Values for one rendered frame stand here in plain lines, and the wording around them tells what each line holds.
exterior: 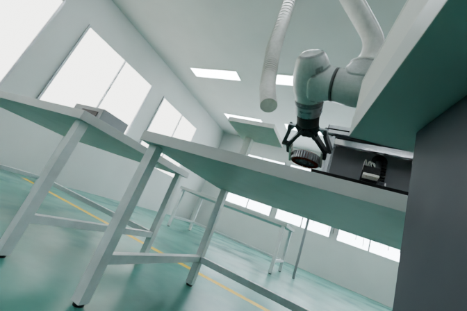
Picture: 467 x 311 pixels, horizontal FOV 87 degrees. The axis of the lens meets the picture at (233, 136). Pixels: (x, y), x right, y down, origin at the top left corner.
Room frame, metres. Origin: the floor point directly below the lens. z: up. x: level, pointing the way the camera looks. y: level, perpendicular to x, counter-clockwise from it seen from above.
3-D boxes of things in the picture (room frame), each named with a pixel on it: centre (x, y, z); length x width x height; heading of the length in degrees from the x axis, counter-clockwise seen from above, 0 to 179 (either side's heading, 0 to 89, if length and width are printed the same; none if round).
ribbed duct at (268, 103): (2.17, -0.11, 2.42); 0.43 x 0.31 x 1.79; 62
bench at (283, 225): (4.74, -0.55, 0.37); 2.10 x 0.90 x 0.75; 62
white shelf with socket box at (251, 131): (1.80, -0.16, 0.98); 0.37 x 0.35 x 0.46; 62
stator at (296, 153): (0.90, -0.29, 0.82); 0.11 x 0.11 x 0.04
